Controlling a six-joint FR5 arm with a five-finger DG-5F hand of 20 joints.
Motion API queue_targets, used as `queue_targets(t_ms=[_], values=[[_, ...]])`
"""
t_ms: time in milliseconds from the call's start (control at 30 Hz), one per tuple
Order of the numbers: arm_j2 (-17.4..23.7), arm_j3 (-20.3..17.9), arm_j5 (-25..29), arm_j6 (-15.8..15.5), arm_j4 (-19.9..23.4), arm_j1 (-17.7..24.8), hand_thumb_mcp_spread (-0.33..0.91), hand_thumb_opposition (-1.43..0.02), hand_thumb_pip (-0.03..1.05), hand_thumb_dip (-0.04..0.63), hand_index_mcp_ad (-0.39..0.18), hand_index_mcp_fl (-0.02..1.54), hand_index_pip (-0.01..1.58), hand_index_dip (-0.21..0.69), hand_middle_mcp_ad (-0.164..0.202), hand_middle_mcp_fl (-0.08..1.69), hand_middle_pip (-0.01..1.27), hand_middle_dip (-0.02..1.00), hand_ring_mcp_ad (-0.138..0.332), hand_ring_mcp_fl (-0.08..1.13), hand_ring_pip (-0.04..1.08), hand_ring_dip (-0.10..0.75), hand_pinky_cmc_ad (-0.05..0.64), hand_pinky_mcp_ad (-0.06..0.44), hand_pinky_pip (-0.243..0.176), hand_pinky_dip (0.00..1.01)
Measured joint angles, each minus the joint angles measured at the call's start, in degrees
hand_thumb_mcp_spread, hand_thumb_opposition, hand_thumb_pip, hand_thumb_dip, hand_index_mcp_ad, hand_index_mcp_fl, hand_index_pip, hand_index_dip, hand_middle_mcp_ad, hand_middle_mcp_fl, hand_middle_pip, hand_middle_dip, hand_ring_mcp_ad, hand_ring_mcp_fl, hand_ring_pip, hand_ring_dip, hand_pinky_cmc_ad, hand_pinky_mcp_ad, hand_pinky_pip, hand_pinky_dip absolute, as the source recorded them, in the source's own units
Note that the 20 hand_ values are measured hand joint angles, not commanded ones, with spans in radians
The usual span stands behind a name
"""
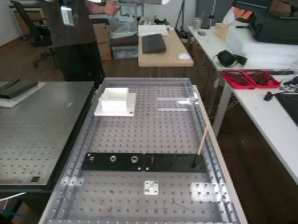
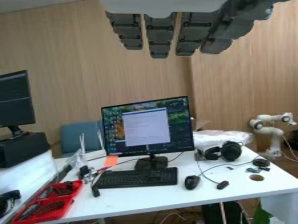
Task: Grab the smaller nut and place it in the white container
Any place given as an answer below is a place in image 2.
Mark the white desk with foam sheet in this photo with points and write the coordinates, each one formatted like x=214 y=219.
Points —
x=24 y=175

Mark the black keyboard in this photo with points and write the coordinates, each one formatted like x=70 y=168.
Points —
x=137 y=177

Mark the clear plastic bag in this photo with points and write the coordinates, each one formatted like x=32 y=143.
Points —
x=221 y=136

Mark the computer monitor with lit screen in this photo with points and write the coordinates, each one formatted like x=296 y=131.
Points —
x=146 y=128

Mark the dark unlit monitor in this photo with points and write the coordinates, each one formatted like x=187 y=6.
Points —
x=14 y=100

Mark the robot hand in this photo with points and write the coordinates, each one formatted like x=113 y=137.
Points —
x=159 y=30

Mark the red tray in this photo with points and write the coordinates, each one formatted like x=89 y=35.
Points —
x=40 y=210
x=60 y=190

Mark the black computer mouse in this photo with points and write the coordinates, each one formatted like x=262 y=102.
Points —
x=191 y=182

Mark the orange sticky note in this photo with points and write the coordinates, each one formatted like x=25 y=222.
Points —
x=110 y=161

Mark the small white jointed device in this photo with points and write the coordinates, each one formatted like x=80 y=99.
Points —
x=270 y=128

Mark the blue-grey chair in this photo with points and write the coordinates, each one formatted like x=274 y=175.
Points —
x=78 y=136

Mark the black case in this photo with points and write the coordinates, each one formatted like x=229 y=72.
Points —
x=21 y=149

